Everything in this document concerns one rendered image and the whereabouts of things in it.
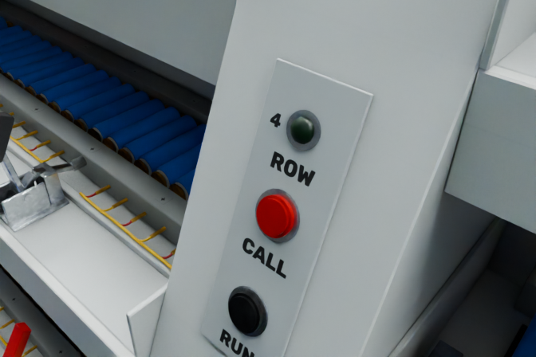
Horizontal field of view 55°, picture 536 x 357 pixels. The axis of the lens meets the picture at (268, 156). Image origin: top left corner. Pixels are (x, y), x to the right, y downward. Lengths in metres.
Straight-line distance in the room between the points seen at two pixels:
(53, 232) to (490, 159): 0.28
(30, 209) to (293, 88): 0.24
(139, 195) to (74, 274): 0.06
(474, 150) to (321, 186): 0.05
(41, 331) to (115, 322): 0.21
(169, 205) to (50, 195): 0.09
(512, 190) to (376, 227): 0.04
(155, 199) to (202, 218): 0.12
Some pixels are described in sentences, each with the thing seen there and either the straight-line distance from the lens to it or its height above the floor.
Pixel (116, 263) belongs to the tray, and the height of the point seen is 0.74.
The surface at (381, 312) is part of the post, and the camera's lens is 0.19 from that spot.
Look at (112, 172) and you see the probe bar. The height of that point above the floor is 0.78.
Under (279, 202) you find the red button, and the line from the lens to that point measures 0.18.
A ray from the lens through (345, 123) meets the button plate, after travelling 0.17.
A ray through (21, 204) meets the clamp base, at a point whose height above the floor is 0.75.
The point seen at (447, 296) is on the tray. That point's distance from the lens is 0.27.
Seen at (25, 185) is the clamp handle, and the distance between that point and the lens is 0.38.
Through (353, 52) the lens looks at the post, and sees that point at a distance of 0.17.
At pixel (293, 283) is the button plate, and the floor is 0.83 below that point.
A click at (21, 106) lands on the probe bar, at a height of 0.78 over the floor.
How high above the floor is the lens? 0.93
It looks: 18 degrees down
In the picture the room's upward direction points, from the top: 16 degrees clockwise
